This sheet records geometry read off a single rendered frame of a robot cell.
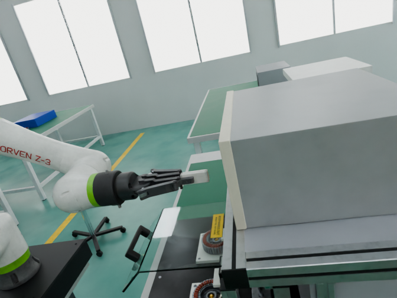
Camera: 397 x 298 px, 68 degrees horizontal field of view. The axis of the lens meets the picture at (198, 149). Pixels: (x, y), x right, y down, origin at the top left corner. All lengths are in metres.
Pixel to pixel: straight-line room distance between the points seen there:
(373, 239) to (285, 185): 0.17
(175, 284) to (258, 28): 4.71
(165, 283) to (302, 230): 0.59
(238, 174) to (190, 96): 5.00
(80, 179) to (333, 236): 0.62
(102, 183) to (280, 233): 0.45
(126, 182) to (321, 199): 0.46
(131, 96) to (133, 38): 1.04
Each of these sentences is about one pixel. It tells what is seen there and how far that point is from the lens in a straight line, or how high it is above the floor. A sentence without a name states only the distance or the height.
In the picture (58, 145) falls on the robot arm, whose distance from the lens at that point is 0.99.
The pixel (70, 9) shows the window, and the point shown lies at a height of 2.31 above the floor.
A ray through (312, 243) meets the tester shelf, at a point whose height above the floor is 1.11.
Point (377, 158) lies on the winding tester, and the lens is 0.62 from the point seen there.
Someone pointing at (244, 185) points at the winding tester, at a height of 1.22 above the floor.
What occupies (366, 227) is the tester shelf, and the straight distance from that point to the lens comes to 0.65.
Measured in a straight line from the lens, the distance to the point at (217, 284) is 0.89.
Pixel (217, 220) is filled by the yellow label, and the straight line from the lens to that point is 0.78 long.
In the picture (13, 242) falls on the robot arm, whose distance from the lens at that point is 1.26.
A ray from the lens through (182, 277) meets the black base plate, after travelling 1.09.
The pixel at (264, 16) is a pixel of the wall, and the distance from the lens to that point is 5.36.
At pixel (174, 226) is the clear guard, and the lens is 0.80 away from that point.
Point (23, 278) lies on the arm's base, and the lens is 1.31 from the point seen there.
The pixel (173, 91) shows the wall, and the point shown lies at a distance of 5.59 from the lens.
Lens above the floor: 1.52
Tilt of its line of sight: 21 degrees down
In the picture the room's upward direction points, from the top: 13 degrees counter-clockwise
